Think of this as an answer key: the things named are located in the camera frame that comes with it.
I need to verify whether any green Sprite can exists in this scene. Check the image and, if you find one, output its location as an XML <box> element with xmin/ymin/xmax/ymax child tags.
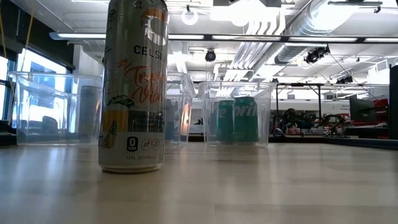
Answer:
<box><xmin>216</xmin><ymin>99</ymin><xmax>235</xmax><ymax>143</ymax></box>
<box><xmin>233</xmin><ymin>96</ymin><xmax>259</xmax><ymax>144</ymax></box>

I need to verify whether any clear plastic bin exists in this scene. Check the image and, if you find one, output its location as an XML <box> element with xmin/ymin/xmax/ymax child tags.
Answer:
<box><xmin>7</xmin><ymin>71</ymin><xmax>105</xmax><ymax>146</ymax></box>
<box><xmin>164</xmin><ymin>71</ymin><xmax>197</xmax><ymax>149</ymax></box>
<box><xmin>198</xmin><ymin>80</ymin><xmax>275</xmax><ymax>148</ymax></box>

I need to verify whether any slim Celsius can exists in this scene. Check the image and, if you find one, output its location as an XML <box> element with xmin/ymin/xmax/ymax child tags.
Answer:
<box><xmin>98</xmin><ymin>0</ymin><xmax>169</xmax><ymax>174</ymax></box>

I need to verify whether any LED light bar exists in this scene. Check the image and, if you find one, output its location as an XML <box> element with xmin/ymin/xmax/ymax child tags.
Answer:
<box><xmin>363</xmin><ymin>37</ymin><xmax>398</xmax><ymax>44</ymax></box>
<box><xmin>49</xmin><ymin>32</ymin><xmax>205</xmax><ymax>40</ymax></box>
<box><xmin>211</xmin><ymin>34</ymin><xmax>283</xmax><ymax>41</ymax></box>
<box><xmin>287</xmin><ymin>36</ymin><xmax>359</xmax><ymax>43</ymax></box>

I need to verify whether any person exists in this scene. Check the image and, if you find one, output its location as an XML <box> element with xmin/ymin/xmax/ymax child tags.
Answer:
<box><xmin>278</xmin><ymin>108</ymin><xmax>313</xmax><ymax>133</ymax></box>

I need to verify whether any black ceiling spotlight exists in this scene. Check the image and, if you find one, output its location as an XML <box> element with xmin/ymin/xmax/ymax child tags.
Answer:
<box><xmin>303</xmin><ymin>45</ymin><xmax>331</xmax><ymax>65</ymax></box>
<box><xmin>335</xmin><ymin>74</ymin><xmax>354</xmax><ymax>85</ymax></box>

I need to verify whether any black monitor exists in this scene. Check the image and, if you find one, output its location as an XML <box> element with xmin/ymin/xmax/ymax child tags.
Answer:
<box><xmin>348</xmin><ymin>94</ymin><xmax>376</xmax><ymax>124</ymax></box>

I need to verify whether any red box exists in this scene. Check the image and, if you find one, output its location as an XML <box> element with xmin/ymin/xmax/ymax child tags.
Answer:
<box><xmin>374</xmin><ymin>98</ymin><xmax>389</xmax><ymax>127</ymax></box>

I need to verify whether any black panel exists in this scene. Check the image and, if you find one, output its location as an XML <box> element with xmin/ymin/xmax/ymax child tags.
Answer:
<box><xmin>388</xmin><ymin>64</ymin><xmax>398</xmax><ymax>141</ymax></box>

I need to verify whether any black overhead camera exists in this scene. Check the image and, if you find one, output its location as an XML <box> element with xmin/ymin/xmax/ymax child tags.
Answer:
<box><xmin>204</xmin><ymin>49</ymin><xmax>217</xmax><ymax>63</ymax></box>

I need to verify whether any silver ventilation duct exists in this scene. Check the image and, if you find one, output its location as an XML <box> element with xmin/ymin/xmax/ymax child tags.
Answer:
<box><xmin>273</xmin><ymin>0</ymin><xmax>346</xmax><ymax>65</ymax></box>

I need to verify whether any black desk frame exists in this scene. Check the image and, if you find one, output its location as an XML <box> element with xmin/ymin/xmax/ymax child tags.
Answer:
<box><xmin>275</xmin><ymin>82</ymin><xmax>389</xmax><ymax>139</ymax></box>

